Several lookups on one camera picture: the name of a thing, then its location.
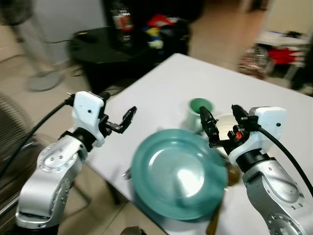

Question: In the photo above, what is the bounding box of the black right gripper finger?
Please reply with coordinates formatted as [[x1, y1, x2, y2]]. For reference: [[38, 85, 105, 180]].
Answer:
[[231, 104, 251, 130], [199, 106, 219, 147]]

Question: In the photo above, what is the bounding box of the white bowl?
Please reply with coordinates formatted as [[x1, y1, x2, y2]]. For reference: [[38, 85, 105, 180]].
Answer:
[[213, 113, 245, 158]]

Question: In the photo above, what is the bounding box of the green cup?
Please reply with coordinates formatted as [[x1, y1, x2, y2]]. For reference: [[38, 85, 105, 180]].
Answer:
[[188, 97, 216, 132]]

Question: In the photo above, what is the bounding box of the black round side table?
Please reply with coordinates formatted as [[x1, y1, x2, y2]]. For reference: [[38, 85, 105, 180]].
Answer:
[[67, 25, 190, 94]]

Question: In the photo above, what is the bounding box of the patterned woven basket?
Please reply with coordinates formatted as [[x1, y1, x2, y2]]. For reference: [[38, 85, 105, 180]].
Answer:
[[239, 45, 270, 78]]

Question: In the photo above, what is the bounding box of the teal round plate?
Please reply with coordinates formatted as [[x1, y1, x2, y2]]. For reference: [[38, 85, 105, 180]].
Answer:
[[130, 128, 229, 221]]

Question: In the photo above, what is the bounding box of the dark bottle with red label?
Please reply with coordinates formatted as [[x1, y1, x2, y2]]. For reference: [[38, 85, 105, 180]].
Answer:
[[112, 2, 135, 48]]

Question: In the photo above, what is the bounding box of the red cloth bundle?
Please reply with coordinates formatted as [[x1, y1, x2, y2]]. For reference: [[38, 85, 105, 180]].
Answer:
[[267, 47, 300, 67]]

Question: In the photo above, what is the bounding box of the grey standing fan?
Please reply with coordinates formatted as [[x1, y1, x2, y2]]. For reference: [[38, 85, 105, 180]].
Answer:
[[0, 0, 65, 93]]

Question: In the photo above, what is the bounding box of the colourful toy figure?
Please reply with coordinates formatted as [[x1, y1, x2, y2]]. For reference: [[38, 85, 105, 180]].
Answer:
[[143, 14, 173, 50]]

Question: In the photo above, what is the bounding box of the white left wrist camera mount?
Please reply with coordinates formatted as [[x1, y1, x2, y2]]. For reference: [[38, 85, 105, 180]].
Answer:
[[72, 91, 110, 148]]

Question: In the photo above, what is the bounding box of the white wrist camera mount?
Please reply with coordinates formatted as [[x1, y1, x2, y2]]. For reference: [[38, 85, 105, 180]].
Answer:
[[228, 106, 288, 165], [72, 91, 110, 148]]

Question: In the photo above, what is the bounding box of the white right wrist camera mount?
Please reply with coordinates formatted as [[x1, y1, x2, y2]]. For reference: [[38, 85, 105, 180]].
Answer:
[[228, 106, 288, 165]]

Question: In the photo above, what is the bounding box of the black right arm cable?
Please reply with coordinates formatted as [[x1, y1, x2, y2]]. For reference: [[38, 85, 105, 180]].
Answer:
[[250, 123, 313, 197]]

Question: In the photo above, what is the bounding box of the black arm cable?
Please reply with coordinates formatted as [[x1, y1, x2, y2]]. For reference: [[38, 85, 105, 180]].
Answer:
[[0, 97, 75, 180], [250, 123, 313, 197]]

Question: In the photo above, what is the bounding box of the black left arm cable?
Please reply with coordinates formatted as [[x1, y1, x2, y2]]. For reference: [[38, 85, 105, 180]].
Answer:
[[0, 97, 75, 180]]

